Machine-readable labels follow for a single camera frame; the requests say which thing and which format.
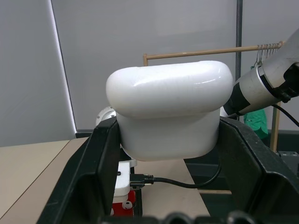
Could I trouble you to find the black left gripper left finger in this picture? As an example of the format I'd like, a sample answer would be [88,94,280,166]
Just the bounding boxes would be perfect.
[37,117,121,224]

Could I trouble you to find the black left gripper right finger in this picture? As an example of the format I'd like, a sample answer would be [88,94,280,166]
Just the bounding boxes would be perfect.
[216,116,299,224]

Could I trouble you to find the white earbud charging case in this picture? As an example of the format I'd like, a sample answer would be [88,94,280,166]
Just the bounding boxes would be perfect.
[105,60,234,162]

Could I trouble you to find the green garment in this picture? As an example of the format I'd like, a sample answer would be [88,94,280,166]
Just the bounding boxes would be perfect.
[243,64,270,140]

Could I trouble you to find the white and red device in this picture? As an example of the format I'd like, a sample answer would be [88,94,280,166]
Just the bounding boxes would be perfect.
[111,190,136,217]

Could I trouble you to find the wooden clothes rack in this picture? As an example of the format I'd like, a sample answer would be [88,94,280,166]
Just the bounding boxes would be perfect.
[142,41,287,195]

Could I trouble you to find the dark vertical pole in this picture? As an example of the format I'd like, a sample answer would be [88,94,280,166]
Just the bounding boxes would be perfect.
[235,0,244,83]

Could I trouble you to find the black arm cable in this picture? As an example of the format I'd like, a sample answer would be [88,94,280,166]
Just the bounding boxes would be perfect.
[272,104,299,126]

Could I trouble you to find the black camera cable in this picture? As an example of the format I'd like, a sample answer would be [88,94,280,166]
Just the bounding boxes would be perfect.
[129,163,222,189]

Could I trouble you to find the metal wire hangers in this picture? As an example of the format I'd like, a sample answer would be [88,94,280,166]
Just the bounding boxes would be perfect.
[253,43,281,66]

